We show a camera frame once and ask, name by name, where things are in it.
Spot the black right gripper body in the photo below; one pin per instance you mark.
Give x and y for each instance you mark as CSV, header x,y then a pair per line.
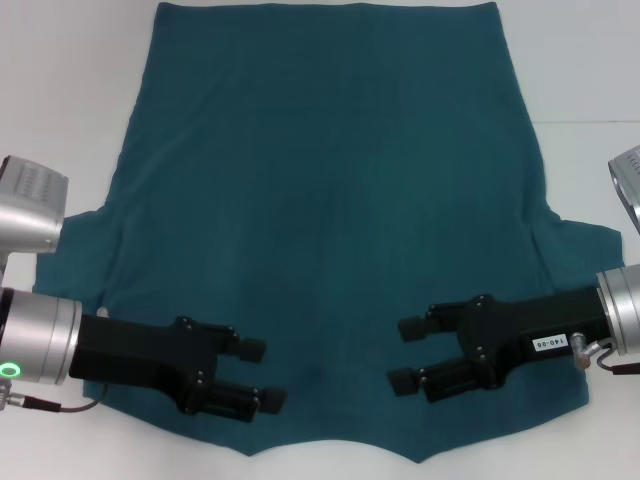
x,y
525,330

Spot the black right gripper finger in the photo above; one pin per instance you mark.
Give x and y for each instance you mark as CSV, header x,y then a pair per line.
x,y
405,382
415,327

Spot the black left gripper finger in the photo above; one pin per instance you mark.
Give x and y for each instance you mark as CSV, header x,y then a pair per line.
x,y
250,350
270,401

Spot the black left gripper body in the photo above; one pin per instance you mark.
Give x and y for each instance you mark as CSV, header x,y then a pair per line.
x,y
130,350

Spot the blue shirt with FREE print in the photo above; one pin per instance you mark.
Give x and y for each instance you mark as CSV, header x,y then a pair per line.
x,y
320,200

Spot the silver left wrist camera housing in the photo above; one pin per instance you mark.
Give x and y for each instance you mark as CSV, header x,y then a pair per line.
x,y
30,210

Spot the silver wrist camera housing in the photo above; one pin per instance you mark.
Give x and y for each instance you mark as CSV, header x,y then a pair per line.
x,y
30,210
627,175

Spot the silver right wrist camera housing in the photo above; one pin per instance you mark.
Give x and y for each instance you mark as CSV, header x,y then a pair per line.
x,y
627,175

